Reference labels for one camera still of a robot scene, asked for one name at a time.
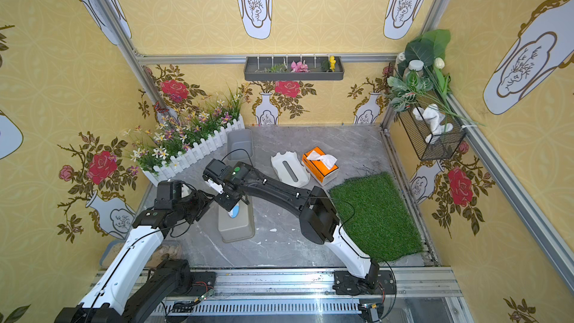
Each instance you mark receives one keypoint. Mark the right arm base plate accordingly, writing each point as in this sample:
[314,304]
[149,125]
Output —
[347,284]

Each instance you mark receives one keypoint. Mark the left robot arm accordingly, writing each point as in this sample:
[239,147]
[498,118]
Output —
[114,298]

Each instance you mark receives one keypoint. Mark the blue tissue paper pack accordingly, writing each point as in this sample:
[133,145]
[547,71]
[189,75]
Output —
[234,212]

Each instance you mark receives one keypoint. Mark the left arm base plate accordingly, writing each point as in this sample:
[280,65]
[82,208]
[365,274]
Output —
[200,283]

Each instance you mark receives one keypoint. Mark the yellow figure on shelf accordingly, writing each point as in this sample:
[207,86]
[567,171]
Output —
[332,63]

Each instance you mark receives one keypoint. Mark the grey plastic bin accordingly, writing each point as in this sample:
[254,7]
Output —
[240,146]

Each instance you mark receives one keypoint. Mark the pink flower on shelf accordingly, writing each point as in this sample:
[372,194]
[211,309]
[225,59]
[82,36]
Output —
[299,67]

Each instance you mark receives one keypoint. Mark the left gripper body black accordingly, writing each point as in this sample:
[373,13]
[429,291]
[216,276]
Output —
[197,204]

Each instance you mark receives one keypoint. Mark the orange tissue box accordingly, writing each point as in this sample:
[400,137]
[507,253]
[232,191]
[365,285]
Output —
[322,167]

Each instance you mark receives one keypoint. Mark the white tissue box lid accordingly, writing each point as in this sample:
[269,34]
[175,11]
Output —
[289,170]

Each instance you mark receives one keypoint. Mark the green artificial grass mat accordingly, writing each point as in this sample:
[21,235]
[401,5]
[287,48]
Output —
[375,217]

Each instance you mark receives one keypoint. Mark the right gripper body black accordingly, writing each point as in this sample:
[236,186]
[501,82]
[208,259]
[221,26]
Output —
[226,198]

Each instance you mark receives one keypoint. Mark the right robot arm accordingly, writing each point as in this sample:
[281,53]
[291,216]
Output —
[319,221]

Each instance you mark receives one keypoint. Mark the white cloth in basket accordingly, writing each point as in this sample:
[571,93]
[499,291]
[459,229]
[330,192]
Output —
[435,121]

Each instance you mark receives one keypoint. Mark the green leafy artificial plant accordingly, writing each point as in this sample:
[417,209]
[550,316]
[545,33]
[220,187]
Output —
[420,75]

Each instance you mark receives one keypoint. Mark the beige tissue box lid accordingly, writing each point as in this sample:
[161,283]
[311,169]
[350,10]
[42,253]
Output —
[240,228]

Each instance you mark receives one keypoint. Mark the black wire wall basket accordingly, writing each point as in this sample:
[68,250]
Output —
[416,131]

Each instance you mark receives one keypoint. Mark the grey wall shelf tray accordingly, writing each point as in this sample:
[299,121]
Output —
[281,68]

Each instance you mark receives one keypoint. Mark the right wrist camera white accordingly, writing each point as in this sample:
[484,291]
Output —
[215,186]

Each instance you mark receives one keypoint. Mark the white picket fence flower planter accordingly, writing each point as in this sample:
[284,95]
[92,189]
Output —
[179,142]

